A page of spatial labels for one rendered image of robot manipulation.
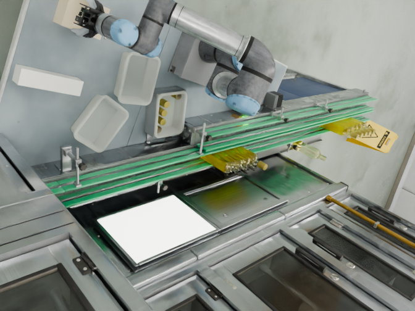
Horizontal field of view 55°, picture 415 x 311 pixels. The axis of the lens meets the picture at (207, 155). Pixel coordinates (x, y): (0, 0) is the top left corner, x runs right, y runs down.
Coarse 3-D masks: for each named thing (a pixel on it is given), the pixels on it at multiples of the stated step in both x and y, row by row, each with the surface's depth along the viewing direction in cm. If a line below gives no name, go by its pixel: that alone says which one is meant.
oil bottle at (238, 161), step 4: (220, 152) 206; (224, 152) 207; (228, 152) 207; (228, 156) 203; (232, 156) 204; (232, 160) 200; (236, 160) 200; (240, 160) 201; (236, 164) 199; (240, 164) 200
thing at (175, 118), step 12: (168, 96) 193; (156, 108) 182; (168, 108) 196; (180, 108) 195; (156, 120) 185; (168, 120) 199; (180, 120) 197; (156, 132) 188; (168, 132) 195; (180, 132) 198
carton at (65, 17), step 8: (64, 0) 140; (72, 0) 139; (80, 0) 141; (64, 8) 139; (72, 8) 140; (80, 8) 142; (88, 8) 144; (104, 8) 148; (56, 16) 143; (64, 16) 139; (72, 16) 141; (64, 24) 140; (72, 24) 142
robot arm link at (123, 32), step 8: (112, 16) 126; (104, 24) 125; (112, 24) 122; (120, 24) 120; (128, 24) 120; (104, 32) 125; (112, 32) 121; (120, 32) 120; (128, 32) 121; (136, 32) 123; (112, 40) 125; (120, 40) 121; (128, 40) 122
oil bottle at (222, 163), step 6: (204, 156) 207; (210, 156) 203; (216, 156) 201; (222, 156) 202; (210, 162) 204; (216, 162) 200; (222, 162) 197; (228, 162) 196; (222, 168) 198; (228, 168) 195
